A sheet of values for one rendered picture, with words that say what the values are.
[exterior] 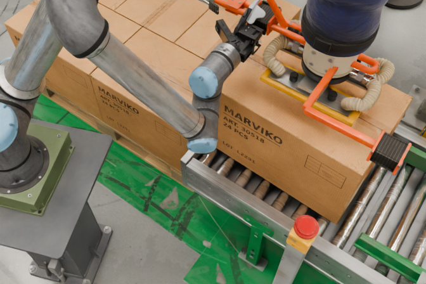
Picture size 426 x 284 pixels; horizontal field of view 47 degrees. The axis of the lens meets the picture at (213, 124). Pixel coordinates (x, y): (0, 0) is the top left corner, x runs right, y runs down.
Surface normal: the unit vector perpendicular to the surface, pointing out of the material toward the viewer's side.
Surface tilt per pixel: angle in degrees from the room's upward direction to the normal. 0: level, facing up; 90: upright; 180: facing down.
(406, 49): 0
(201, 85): 85
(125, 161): 0
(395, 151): 0
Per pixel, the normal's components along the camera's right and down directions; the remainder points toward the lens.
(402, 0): 0.01, -0.57
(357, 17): 0.25, 0.59
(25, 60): -0.38, 0.65
